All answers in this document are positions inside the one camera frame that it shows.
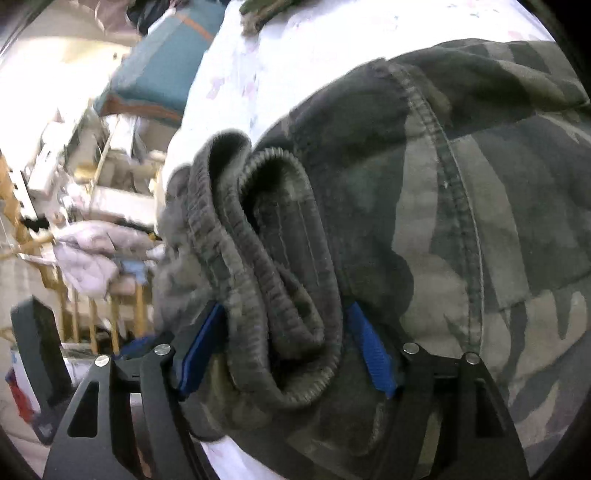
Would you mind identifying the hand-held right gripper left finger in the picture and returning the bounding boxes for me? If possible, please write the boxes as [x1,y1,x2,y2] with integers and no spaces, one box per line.
[44,302,229,480]

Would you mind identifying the dark grey flat object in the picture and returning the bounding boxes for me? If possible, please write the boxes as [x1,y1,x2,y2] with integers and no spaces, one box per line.
[10,298,75,445]

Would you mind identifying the camouflage pants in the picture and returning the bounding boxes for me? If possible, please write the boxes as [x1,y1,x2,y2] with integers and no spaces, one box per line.
[152,39,591,480]

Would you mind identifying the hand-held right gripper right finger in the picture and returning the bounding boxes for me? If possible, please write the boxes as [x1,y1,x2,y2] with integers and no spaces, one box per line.
[318,302,529,480]

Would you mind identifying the folded green pants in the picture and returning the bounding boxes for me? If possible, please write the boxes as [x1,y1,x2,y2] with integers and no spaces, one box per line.
[239,0,305,35]

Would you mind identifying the pile of dark clothes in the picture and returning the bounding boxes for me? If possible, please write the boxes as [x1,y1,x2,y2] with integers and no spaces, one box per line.
[95,0,195,33]

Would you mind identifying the wooden rack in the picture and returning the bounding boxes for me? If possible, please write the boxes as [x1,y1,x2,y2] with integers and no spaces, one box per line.
[0,154,153,354]

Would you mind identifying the red and blue packet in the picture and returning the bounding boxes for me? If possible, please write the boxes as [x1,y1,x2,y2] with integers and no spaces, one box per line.
[4,368,43,426]

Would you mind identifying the teal pillow orange trim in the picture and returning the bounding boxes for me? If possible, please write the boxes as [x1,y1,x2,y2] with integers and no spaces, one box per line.
[95,0,227,128]

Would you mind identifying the floral white bed sheet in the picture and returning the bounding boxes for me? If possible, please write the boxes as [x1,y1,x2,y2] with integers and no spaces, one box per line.
[164,0,561,480]

